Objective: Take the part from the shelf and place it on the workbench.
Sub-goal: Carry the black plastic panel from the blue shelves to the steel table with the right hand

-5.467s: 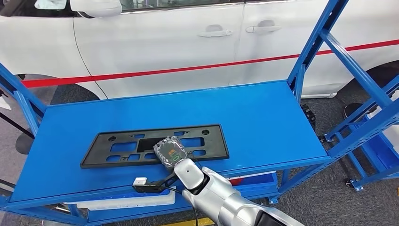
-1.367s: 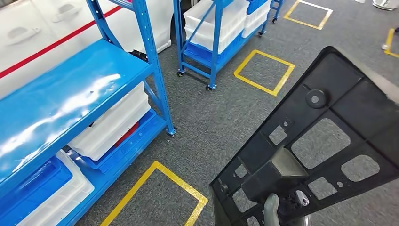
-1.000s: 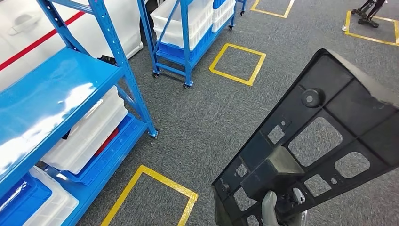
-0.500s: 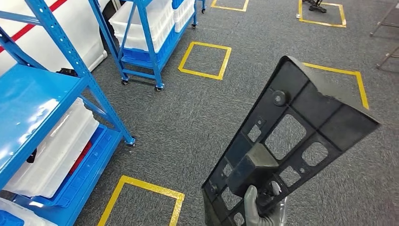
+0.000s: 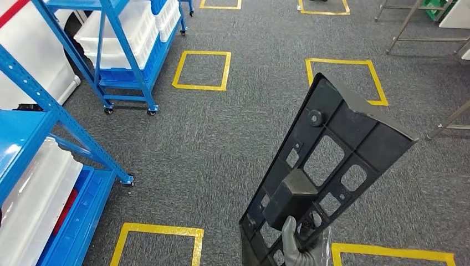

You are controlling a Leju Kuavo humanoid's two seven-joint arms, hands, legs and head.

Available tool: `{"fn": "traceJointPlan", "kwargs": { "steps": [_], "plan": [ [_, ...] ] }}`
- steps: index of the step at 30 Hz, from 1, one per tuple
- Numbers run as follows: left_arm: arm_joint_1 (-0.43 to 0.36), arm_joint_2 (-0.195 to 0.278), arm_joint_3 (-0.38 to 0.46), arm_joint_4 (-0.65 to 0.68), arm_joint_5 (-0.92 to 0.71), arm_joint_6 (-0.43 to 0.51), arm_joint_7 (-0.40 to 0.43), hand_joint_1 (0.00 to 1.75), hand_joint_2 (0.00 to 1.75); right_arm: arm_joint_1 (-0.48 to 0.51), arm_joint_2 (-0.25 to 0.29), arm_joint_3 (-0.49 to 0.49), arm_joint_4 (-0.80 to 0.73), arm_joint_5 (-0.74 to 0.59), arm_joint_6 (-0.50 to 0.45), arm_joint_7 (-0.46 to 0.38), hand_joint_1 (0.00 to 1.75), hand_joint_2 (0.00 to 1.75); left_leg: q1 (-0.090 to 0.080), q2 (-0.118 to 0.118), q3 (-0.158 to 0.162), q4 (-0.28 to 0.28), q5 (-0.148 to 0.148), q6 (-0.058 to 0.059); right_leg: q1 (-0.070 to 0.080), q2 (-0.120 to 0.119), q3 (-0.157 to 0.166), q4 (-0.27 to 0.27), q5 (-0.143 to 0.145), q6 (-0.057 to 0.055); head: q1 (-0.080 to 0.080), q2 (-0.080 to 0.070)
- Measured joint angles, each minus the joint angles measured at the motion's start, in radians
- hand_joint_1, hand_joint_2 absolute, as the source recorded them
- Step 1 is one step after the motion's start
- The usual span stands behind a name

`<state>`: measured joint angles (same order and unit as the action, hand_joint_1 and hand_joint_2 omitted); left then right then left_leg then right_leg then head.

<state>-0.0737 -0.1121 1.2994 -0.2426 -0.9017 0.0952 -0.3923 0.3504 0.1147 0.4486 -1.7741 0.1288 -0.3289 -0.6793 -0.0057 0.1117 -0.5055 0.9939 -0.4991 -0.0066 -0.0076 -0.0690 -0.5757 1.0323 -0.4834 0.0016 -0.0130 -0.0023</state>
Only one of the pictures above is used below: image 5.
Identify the black plastic panel part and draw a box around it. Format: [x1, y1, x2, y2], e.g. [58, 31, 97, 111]
[238, 72, 420, 266]

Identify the white car with red stripe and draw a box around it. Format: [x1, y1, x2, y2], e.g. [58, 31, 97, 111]
[0, 0, 97, 111]

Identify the red item in bin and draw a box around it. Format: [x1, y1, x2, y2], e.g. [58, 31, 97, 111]
[51, 189, 79, 236]

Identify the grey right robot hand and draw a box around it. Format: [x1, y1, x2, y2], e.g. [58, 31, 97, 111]
[281, 211, 333, 266]

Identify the green plastic crate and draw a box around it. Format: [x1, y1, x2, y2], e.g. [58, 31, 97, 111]
[426, 0, 457, 21]

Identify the blue plastic bin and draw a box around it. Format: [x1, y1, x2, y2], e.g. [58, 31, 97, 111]
[150, 0, 168, 16]
[96, 22, 160, 83]
[37, 165, 111, 266]

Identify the blue steel shelf rack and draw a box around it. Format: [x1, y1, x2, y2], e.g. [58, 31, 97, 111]
[31, 0, 195, 116]
[0, 44, 135, 266]

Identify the white plastic bin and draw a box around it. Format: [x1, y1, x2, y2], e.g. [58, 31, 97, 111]
[154, 0, 181, 43]
[73, 0, 159, 70]
[0, 137, 84, 266]

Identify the white board panel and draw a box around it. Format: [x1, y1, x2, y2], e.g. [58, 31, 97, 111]
[438, 0, 470, 62]

